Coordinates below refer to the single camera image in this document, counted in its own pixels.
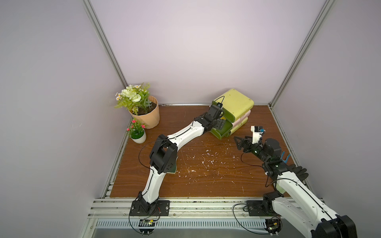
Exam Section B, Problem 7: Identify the green drawer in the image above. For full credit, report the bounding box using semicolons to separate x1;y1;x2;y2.
222;120;233;131
209;102;226;119
210;128;231;140

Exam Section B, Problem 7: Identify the green pink drawer cabinet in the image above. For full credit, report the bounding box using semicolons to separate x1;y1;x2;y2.
212;89;254;135

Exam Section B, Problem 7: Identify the yellow green sponge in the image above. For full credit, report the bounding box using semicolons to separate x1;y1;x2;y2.
167;165;177;174

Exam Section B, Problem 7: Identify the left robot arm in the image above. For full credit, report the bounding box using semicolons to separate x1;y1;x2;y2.
137;102;225;213

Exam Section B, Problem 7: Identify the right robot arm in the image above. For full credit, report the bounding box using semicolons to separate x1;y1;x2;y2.
234;136;358;238

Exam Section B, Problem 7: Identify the blue garden rake tool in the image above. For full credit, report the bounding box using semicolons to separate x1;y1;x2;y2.
280;151;291;164

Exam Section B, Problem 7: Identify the black glove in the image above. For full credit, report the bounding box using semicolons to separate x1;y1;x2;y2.
288;164;309;182

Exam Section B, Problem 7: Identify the right electronics board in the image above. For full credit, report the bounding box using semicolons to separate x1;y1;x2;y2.
265;217;282;236

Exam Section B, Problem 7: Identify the electronics board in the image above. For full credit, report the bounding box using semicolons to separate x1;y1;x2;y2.
138;219;156;236
265;217;282;236

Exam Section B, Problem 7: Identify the small white flower pot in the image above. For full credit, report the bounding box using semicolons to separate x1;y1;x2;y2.
130;130;146;144

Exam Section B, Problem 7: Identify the pink flowers small plant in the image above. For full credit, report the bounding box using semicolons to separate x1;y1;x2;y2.
127;119;145;139

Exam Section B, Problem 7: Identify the white flowers green plant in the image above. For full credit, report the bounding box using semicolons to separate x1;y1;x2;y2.
115;83;152;116

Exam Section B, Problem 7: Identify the left electronics board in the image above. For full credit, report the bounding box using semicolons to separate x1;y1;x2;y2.
138;219;156;236

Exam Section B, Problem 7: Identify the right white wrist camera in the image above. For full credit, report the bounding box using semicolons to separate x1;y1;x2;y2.
251;126;266;144

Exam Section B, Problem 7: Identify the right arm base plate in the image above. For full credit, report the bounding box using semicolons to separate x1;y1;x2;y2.
246;200;278;217

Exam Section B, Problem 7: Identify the right black base cable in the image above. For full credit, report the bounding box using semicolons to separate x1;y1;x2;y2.
232;203;270;235

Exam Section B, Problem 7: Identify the black base cable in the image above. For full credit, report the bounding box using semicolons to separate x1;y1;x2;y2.
127;206;161;236
232;203;270;235

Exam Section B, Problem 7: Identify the aluminium front rail frame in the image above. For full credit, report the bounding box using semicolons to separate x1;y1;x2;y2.
81;197;304;238

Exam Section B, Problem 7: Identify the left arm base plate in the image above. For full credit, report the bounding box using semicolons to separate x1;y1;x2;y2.
130;200;170;217

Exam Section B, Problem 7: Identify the left black base cable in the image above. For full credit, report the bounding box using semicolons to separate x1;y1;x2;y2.
127;206;161;236

